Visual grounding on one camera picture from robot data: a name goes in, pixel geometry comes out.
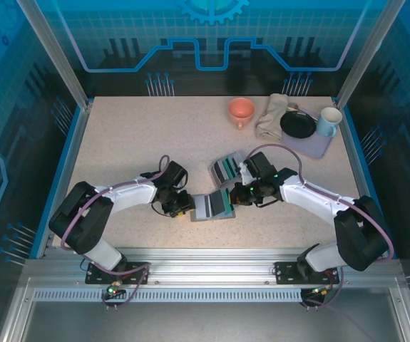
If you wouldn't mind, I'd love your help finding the silver credit card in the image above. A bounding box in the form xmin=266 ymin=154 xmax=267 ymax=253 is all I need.
xmin=194 ymin=194 xmax=213 ymax=219

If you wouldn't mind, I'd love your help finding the grey leather card holder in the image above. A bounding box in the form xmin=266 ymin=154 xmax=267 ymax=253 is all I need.
xmin=190 ymin=188 xmax=237 ymax=223

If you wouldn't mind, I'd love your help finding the black credit card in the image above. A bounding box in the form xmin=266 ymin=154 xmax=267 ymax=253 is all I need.
xmin=213 ymin=160 xmax=227 ymax=183
xmin=210 ymin=189 xmax=228 ymax=217

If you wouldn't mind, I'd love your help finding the clear acrylic card box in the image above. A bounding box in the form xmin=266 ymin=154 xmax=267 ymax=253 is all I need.
xmin=210 ymin=151 xmax=245 ymax=189

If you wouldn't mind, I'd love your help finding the lavender tray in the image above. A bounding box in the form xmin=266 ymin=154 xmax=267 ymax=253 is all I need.
xmin=281 ymin=106 xmax=334 ymax=159

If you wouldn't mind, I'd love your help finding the beige folded cloth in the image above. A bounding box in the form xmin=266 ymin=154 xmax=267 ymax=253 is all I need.
xmin=254 ymin=93 xmax=298 ymax=140

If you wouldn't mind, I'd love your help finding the black round plate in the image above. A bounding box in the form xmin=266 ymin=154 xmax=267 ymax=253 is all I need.
xmin=280 ymin=110 xmax=317 ymax=140

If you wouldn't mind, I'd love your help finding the orange ceramic cup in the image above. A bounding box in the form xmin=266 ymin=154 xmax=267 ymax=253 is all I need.
xmin=227 ymin=97 xmax=256 ymax=131

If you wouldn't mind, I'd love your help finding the light blue mug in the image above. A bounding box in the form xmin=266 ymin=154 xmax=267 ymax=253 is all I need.
xmin=315 ymin=106 xmax=344 ymax=138

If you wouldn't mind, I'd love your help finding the small circuit board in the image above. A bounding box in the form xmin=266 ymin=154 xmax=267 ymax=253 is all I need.
xmin=106 ymin=281 xmax=125 ymax=297
xmin=310 ymin=284 xmax=334 ymax=297

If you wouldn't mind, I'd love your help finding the slotted aluminium cable channel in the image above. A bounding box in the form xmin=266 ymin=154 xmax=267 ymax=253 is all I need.
xmin=32 ymin=288 xmax=304 ymax=302

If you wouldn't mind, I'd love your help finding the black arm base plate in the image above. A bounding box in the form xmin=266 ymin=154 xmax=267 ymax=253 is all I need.
xmin=273 ymin=261 xmax=344 ymax=286
xmin=85 ymin=261 xmax=152 ymax=286

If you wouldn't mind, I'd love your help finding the aluminium frame post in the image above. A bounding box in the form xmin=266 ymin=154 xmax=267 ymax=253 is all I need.
xmin=334 ymin=0 xmax=405 ymax=108
xmin=15 ymin=0 xmax=93 ymax=110

